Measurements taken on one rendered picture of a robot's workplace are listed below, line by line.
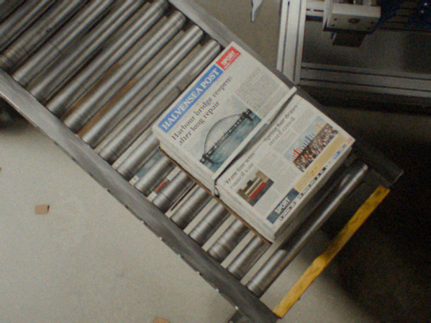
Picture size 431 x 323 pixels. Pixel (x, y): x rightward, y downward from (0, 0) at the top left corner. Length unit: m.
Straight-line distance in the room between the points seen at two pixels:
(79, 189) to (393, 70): 1.27
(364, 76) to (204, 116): 1.08
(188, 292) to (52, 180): 0.68
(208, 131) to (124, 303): 1.13
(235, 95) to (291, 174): 0.23
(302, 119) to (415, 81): 1.05
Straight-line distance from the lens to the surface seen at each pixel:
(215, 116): 1.47
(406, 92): 2.46
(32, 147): 2.62
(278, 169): 1.44
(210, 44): 1.80
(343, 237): 1.65
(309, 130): 1.48
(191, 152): 1.45
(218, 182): 1.43
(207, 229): 1.64
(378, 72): 2.46
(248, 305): 1.63
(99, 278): 2.47
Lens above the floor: 2.42
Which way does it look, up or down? 75 degrees down
